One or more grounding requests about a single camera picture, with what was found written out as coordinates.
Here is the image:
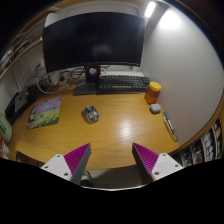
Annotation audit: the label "ceiling light bar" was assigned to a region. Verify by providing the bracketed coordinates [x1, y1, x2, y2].
[144, 2, 156, 18]

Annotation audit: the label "eyeglasses on desk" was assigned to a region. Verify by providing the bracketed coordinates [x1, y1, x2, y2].
[163, 112, 178, 142]

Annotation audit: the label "floral mouse pad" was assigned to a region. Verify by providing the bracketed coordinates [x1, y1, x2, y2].
[27, 97, 61, 130]

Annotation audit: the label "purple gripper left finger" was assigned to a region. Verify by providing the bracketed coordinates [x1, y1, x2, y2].
[42, 144, 91, 185]

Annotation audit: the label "black monitor stand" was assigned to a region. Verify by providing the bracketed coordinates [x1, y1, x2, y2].
[73, 64, 101, 96]

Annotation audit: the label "transparent computer mouse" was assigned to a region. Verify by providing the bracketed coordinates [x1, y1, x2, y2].
[82, 106, 100, 122]

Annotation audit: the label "white power strip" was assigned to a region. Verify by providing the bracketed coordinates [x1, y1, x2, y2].
[50, 75, 68, 85]

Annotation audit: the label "green appliance at left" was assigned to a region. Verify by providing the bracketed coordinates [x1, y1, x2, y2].
[0, 113, 12, 143]

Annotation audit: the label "black computer monitor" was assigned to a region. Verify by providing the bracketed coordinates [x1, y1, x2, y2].
[42, 12, 145, 73]

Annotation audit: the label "white cable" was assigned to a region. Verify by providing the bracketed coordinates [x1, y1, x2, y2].
[35, 73, 69, 95]

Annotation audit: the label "black keyboard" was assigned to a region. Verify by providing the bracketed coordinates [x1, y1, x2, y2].
[98, 75, 150, 93]

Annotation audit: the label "orange pill bottle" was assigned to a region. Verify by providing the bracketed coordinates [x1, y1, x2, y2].
[145, 81, 161, 104]

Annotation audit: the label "grey earbuds case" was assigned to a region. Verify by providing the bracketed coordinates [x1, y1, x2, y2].
[150, 104, 161, 114]

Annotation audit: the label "bookshelf at right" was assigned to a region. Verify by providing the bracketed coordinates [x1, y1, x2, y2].
[178, 116, 224, 167]

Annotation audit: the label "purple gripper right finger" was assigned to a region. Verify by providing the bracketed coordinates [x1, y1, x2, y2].
[132, 143, 182, 184]

